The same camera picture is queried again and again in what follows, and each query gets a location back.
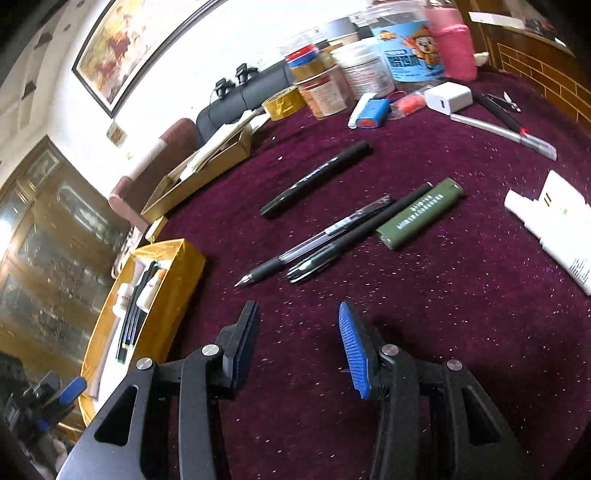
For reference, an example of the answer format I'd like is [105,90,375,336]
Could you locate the maroon chair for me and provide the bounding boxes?
[108,117,199,232]

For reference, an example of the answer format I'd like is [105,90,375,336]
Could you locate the white plastic jar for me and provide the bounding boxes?
[330,37,395,100]

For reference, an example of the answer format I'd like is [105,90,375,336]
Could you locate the clear jar orange label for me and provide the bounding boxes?
[293,65,349,121]

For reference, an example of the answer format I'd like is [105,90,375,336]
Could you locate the white tube red label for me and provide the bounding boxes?
[503,189,591,296]

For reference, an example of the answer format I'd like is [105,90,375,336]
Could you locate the dark wooden glass cabinet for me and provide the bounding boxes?
[0,134,134,370]

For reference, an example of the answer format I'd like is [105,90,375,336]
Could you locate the blue and red sharpener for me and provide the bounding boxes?
[356,98,393,130]

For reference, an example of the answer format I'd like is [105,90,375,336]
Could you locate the small plastic bag red pieces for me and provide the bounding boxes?
[388,90,428,121]

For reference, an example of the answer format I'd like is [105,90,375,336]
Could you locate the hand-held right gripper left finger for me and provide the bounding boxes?
[55,300,262,480]

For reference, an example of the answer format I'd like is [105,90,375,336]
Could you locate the white charger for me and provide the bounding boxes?
[424,82,474,114]

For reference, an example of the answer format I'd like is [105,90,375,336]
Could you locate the maroon velvet tablecloth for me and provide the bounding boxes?
[90,69,591,480]

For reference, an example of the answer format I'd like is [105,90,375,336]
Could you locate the green rectangular lighter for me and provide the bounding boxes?
[375,178,466,251]

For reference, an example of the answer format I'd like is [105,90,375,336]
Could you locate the slim black pen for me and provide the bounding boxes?
[285,182,432,283]

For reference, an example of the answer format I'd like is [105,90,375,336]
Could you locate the clear gel pen black grip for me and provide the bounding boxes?
[234,194,393,289]

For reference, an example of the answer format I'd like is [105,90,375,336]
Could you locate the white flat box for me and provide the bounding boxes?
[538,170,591,208]

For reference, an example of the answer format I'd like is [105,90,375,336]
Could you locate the white pen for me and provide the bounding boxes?
[450,113,558,161]

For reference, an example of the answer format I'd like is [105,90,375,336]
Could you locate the framed painting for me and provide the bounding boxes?
[71,0,232,118]

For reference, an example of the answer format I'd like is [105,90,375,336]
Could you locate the clear jar blue cartoon label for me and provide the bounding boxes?
[369,0,446,84]

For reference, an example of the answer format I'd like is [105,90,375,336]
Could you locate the yellow taped box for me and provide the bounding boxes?
[76,237,206,425]

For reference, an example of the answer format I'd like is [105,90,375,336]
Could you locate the stack of coloured tape rolls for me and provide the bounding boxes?
[284,44,324,84]

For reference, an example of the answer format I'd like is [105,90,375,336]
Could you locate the yellow tape roll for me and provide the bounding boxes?
[262,85,308,121]

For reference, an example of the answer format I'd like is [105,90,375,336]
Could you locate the brown cardboard box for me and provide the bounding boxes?
[141,113,271,227]

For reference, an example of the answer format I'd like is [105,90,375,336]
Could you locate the black sofa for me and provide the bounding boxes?
[196,62,296,139]

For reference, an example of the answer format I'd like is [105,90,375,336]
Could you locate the plain black marker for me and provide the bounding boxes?
[260,141,372,219]

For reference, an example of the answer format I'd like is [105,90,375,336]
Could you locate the black pliers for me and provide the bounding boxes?
[473,90,522,132]

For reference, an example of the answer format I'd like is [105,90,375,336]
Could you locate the white bottle red label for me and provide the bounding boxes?
[115,258,145,320]

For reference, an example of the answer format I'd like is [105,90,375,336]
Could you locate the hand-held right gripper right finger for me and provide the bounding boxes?
[338,301,532,480]

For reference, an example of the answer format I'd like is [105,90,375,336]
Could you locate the stack of papers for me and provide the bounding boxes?
[178,111,259,181]

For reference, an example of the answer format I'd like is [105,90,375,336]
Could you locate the small white tube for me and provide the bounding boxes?
[347,92,379,130]

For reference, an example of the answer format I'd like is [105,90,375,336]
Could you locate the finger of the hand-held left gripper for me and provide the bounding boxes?
[59,377,88,403]

